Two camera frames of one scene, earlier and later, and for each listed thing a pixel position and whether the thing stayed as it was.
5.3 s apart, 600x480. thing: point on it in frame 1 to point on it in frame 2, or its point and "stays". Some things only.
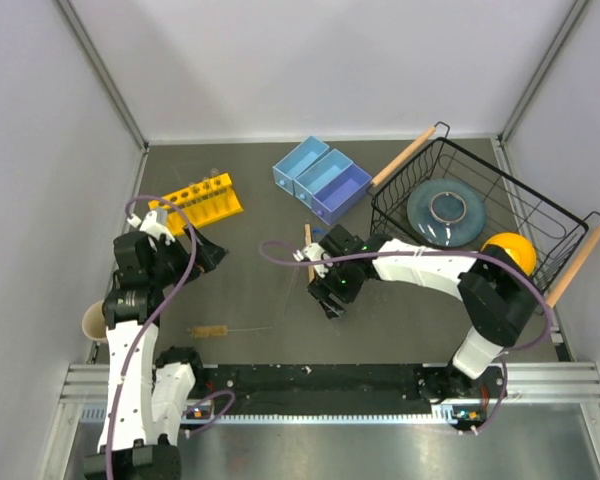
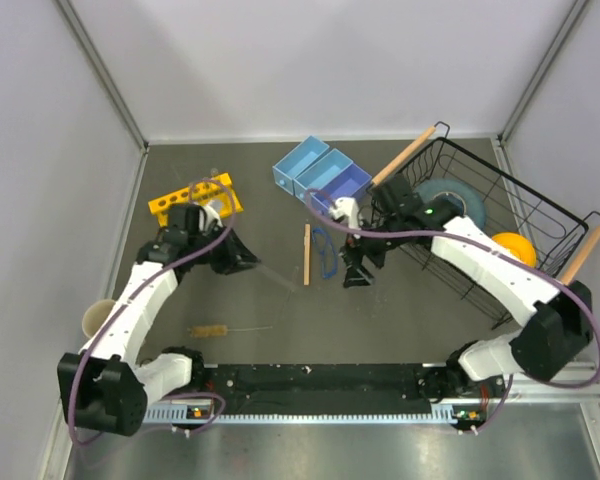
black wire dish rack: x=443 y=193 stays
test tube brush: x=216 y=330 stays
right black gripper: x=321 y=288 to x=356 y=274
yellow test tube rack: x=208 y=201 stays
